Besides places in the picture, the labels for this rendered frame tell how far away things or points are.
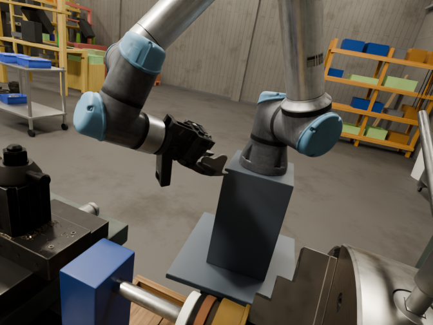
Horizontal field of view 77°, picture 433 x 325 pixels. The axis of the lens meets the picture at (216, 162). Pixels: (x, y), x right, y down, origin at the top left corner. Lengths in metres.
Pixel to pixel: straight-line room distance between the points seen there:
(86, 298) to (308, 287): 0.28
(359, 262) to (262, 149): 0.54
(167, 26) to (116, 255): 0.44
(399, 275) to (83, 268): 0.36
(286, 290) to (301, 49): 0.45
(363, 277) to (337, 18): 9.59
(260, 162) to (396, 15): 9.44
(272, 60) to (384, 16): 3.27
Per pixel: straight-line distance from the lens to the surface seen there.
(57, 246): 0.61
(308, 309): 0.37
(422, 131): 0.41
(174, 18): 0.63
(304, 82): 0.64
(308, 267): 0.37
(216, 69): 9.97
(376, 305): 0.28
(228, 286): 0.92
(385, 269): 0.33
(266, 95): 0.78
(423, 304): 0.29
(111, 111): 0.49
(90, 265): 0.43
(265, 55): 9.68
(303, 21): 0.61
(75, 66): 7.74
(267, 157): 0.80
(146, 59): 0.49
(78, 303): 0.44
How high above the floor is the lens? 1.40
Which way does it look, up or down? 21 degrees down
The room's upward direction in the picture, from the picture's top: 11 degrees clockwise
